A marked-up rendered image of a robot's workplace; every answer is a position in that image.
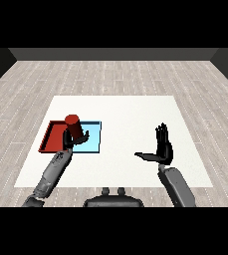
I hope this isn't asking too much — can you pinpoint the red can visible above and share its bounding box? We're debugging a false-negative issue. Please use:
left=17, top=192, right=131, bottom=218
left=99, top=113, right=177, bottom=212
left=64, top=114, right=85, bottom=140

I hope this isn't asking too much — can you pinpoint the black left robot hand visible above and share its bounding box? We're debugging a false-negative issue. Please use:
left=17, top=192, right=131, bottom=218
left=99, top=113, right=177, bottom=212
left=62, top=128, right=91, bottom=151

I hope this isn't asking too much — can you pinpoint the red shallow open box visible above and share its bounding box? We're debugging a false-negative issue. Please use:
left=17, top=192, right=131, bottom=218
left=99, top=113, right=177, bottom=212
left=38, top=120, right=70, bottom=154

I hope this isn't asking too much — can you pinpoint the dark grey robot body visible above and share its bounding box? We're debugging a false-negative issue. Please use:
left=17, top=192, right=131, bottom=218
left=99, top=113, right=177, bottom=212
left=83, top=187, right=145, bottom=208

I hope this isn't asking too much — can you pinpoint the light blue shallow open box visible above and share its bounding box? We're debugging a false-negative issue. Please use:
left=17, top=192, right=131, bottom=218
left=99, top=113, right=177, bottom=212
left=71, top=121, right=103, bottom=154

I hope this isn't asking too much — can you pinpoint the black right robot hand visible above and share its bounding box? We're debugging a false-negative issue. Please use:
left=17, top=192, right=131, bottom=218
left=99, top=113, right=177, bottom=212
left=133, top=123, right=174, bottom=165

